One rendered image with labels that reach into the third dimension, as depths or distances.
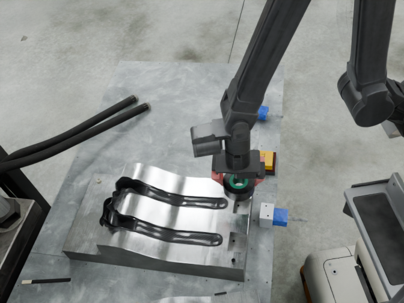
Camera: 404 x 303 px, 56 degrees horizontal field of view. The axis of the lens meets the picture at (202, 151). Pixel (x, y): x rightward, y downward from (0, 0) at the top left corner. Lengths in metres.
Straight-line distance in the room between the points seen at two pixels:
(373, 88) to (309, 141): 1.61
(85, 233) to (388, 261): 0.76
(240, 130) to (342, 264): 1.05
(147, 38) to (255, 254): 2.47
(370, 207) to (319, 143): 1.47
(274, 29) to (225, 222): 0.57
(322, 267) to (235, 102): 1.07
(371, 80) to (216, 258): 0.54
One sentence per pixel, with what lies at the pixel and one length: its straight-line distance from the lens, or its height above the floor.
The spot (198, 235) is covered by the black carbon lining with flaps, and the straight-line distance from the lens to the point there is 1.03.
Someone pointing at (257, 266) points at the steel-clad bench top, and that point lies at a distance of 1.07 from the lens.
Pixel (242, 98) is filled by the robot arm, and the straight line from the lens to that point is 0.70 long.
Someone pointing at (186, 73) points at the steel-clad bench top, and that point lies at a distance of 1.57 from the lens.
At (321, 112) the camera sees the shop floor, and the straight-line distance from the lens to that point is 2.53.
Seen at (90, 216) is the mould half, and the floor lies 0.86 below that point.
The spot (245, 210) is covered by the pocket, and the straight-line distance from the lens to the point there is 1.07.
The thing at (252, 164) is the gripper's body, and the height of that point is 1.09.
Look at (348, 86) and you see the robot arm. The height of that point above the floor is 1.26.
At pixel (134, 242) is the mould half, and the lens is 1.01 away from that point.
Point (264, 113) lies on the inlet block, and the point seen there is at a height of 0.84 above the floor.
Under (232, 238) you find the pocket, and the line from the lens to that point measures 1.04.
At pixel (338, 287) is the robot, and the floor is 0.28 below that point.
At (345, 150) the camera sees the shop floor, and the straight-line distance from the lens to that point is 2.35.
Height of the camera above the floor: 1.80
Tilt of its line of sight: 51 degrees down
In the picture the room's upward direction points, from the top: 10 degrees counter-clockwise
